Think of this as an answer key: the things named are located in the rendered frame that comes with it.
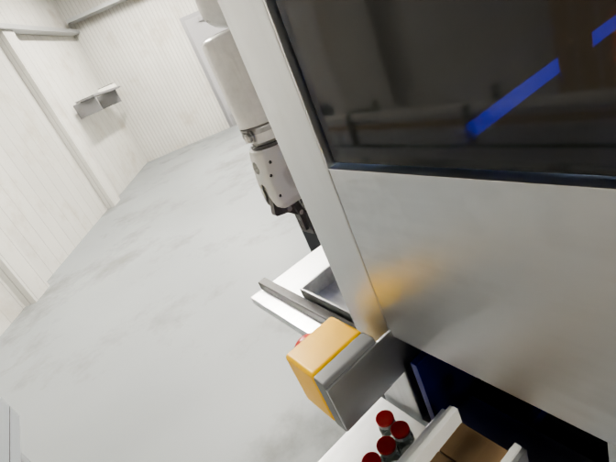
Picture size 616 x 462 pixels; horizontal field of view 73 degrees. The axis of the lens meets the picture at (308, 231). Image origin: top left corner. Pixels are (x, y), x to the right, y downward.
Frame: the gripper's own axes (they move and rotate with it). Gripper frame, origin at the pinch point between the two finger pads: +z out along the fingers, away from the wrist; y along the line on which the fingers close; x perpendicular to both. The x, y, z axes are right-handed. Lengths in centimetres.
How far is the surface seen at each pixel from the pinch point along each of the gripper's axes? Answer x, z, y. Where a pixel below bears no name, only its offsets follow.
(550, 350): -46.5, -5.3, -12.1
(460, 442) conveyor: -37.4, 10.3, -14.1
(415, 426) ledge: -29.7, 15.3, -13.4
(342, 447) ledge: -24.4, 15.3, -20.8
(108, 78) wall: 863, -69, 180
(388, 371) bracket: -30.1, 4.9, -14.3
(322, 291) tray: 2.4, 15.1, -1.9
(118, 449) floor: 128, 103, -68
